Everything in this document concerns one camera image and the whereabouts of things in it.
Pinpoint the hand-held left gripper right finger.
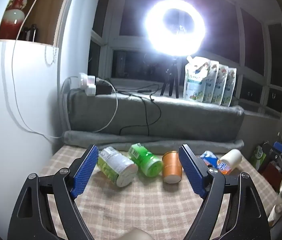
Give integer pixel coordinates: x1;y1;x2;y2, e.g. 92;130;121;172
178;144;271;240

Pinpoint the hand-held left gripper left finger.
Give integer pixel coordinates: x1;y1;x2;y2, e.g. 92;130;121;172
7;144;99;240

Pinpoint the pale green printed cup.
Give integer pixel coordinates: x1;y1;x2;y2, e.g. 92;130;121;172
97;146;139;188

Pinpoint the white cup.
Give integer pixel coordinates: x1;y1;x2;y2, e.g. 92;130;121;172
218;149;243;171

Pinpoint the bright green cup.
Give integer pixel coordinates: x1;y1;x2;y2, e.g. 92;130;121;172
128;143;164;177

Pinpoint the dark red box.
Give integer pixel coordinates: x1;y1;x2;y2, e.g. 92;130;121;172
260;160;282;193

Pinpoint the shiny white wrapper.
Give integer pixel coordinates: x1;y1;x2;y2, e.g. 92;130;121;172
267;177;282;227

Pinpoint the beige checked cloth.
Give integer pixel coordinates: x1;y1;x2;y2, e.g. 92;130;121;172
34;145;280;240

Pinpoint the grey blanket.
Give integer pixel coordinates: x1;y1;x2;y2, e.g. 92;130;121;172
63;89;245;155

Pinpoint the white printed refill pouch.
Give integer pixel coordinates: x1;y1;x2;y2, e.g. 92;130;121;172
224;67;237;107
208;60;221;103
217;64;229;105

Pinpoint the beige rounded object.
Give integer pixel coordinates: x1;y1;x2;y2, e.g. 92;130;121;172
125;227;154;240

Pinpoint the black power adapter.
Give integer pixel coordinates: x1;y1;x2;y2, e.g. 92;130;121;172
95;83;113;96

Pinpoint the white power strip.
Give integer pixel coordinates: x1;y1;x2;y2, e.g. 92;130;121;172
78;72;98;97

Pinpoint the large white spouted refill pouch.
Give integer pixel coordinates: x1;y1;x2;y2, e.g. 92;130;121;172
183;56;212;102

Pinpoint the black tripod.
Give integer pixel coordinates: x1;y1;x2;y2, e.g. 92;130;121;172
159;55;180;98

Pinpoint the dark bottle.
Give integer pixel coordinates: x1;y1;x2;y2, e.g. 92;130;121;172
19;23;38;42

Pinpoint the red and white vase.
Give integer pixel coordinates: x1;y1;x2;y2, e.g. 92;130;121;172
0;0;36;40

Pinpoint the white charging cable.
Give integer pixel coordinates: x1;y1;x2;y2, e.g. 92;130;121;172
62;78;118;138

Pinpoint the black cable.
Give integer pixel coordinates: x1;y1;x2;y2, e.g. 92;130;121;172
119;87;163;136

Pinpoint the window frame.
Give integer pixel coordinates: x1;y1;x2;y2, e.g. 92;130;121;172
87;0;282;120

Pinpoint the white beaded cord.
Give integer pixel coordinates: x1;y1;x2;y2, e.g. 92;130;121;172
44;45;58;67

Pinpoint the long white cable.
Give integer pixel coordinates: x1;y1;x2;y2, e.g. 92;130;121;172
11;0;65;140

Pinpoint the ring light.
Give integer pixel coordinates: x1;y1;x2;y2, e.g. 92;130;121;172
144;0;207;56

